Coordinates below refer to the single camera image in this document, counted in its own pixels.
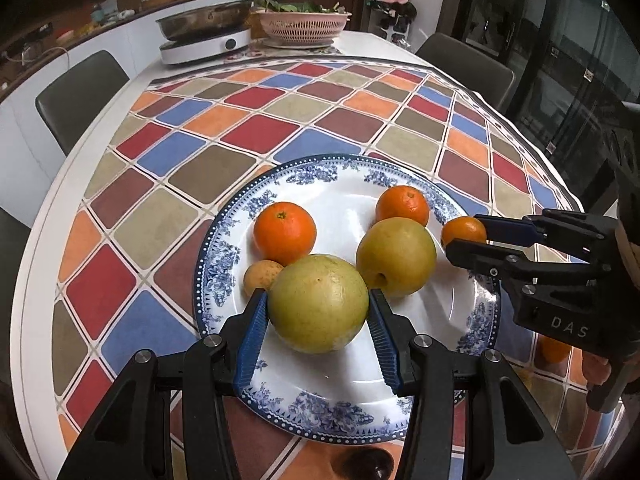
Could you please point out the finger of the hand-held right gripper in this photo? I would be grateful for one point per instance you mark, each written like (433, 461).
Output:
(475, 255)
(510, 230)

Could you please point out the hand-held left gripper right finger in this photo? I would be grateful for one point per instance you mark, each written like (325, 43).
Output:
(385, 345)

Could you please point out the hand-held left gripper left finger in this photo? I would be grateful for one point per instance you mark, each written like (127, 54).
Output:
(252, 340)

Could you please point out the small orange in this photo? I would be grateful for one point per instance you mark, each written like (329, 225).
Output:
(554, 350)
(462, 230)

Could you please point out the small brown round fruit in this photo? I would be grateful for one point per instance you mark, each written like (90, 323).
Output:
(259, 277)

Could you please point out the blue rimmed white plate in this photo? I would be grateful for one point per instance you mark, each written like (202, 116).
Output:
(440, 310)

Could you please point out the large yellow-green pear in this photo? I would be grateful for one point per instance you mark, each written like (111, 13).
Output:
(318, 302)

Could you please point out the large orange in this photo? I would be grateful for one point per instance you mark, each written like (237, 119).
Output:
(284, 232)
(402, 205)

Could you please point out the person's right hand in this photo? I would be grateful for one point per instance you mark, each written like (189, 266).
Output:
(597, 367)

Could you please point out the dark purple plum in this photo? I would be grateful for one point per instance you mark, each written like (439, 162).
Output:
(367, 464)

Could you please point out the grey dining chair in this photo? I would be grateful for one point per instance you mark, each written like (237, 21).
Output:
(80, 97)
(465, 67)
(12, 240)

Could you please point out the colourful chequered tablecloth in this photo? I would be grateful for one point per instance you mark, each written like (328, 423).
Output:
(210, 170)

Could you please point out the dark framed glass sliding door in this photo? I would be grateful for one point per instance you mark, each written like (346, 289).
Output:
(540, 35)

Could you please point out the pink and black bundle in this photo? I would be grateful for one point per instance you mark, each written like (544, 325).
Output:
(397, 7)

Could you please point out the pink plastic basket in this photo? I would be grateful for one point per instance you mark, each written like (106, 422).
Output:
(302, 26)

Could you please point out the white induction cooker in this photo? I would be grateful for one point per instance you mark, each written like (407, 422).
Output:
(205, 47)

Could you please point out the green leafy vegetables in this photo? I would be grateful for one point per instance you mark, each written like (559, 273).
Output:
(295, 6)

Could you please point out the steel pan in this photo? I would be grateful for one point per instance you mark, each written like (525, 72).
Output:
(205, 17)

